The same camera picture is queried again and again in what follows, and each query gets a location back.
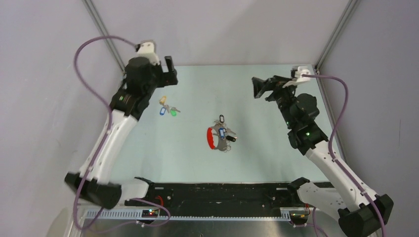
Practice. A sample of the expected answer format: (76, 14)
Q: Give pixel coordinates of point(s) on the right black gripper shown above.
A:
(275, 84)

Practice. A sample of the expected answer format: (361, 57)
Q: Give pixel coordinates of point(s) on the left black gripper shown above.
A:
(169, 78)

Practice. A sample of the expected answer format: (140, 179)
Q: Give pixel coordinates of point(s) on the key with green tag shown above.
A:
(174, 111)

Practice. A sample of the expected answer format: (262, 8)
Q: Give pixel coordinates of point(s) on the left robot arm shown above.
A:
(127, 106)

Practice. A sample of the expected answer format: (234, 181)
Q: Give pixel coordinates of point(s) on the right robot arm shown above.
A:
(358, 209)

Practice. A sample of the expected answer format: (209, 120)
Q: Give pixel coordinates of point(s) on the key with yellow tag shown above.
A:
(162, 100)

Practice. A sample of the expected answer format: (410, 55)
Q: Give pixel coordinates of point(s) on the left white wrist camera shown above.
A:
(147, 49)

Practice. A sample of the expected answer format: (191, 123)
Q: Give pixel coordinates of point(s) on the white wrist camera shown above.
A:
(147, 49)
(301, 75)

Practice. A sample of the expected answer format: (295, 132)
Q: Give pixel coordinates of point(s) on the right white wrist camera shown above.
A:
(301, 75)

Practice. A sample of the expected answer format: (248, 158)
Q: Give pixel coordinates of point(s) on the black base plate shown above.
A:
(223, 199)

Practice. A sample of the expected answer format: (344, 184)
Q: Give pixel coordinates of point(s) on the grey slotted cable duct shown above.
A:
(140, 214)

